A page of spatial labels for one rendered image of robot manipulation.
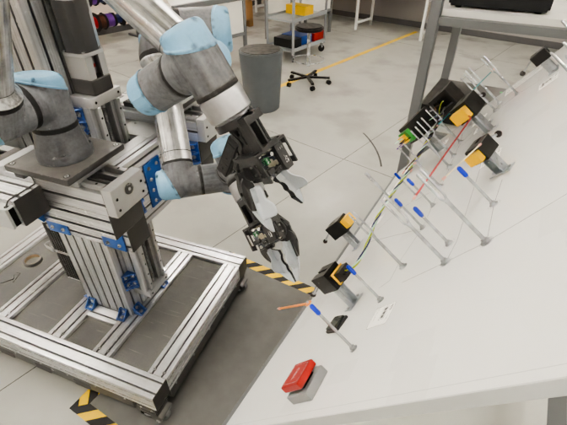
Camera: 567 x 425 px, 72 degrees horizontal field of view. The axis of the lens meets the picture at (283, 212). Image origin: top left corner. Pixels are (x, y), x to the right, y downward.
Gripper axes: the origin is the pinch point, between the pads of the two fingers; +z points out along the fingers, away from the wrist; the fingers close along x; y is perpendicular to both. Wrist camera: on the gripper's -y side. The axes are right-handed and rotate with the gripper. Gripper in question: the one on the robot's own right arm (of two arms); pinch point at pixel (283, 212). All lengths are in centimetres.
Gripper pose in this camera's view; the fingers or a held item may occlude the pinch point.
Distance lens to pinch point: 73.5
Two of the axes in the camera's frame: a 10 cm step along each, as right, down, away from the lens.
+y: 6.3, 0.0, -7.8
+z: 4.8, 7.9, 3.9
